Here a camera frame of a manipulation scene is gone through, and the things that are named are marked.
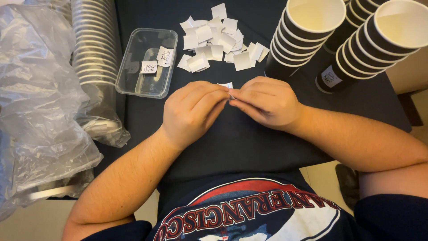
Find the person's left hand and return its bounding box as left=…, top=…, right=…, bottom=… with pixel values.
left=161, top=80, right=232, bottom=152

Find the labelled stack of black cups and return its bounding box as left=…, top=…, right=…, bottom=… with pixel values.
left=315, top=0, right=428, bottom=94

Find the navy printed t-shirt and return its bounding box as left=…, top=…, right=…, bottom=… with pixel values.
left=146, top=169, right=356, bottom=241

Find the pile of white paper squares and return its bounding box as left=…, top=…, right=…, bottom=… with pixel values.
left=176, top=3, right=271, bottom=73

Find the white printed label sticker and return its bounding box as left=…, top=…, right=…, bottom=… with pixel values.
left=139, top=60, right=158, bottom=74
left=156, top=46, right=175, bottom=68

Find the heap of crumpled clear plastic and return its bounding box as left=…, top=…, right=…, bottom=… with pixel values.
left=0, top=3, right=105, bottom=222

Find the sleeved stack of black cups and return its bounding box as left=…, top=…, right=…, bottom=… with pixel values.
left=71, top=0, right=118, bottom=88

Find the black tablecloth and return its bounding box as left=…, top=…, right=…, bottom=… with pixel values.
left=93, top=0, right=412, bottom=184

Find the person's right leg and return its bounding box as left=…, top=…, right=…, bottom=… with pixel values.
left=358, top=163, right=428, bottom=201

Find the black shoe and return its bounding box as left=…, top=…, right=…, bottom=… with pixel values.
left=335, top=163, right=360, bottom=211

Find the clear plastic container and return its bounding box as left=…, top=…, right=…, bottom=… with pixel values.
left=115, top=28, right=179, bottom=100

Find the dark wooden furniture piece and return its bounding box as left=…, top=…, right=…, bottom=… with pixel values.
left=397, top=89, right=424, bottom=128

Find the clear plastic cup sleeve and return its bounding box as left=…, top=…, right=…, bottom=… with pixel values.
left=68, top=0, right=132, bottom=148

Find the short stack of black cups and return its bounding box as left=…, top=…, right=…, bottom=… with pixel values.
left=265, top=0, right=347, bottom=81

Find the person's right hand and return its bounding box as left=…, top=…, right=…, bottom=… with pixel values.
left=228, top=76, right=305, bottom=133

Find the partly hidden black cup stack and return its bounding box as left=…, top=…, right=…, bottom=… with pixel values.
left=324, top=0, right=390, bottom=55

